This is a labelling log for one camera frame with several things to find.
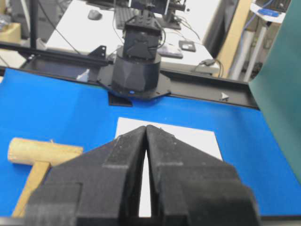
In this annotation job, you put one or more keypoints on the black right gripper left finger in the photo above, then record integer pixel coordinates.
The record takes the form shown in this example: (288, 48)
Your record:
(98, 188)

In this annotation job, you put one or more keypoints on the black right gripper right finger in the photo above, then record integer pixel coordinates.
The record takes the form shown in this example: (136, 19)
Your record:
(192, 188)

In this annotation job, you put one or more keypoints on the wooden mallet hammer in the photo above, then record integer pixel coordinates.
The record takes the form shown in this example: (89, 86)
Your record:
(41, 156)

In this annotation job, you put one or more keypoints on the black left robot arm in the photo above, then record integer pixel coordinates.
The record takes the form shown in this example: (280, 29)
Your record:
(135, 72)

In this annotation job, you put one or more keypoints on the white paper sheet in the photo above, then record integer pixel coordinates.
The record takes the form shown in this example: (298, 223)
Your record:
(203, 140)

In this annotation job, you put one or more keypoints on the blue table mat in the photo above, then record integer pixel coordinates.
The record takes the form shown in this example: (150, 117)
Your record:
(41, 108)

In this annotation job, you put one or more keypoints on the green backdrop sheet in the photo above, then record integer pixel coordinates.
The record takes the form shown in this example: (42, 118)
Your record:
(277, 88)

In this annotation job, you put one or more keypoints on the black small box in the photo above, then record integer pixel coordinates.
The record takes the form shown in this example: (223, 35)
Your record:
(187, 46)

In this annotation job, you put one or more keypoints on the white desk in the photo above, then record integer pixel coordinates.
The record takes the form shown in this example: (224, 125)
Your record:
(83, 28)

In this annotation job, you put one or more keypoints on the grey computer mouse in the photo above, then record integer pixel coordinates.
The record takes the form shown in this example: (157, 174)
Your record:
(94, 15)

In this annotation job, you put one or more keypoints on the black keyboard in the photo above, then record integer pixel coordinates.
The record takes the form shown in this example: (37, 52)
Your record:
(122, 15)

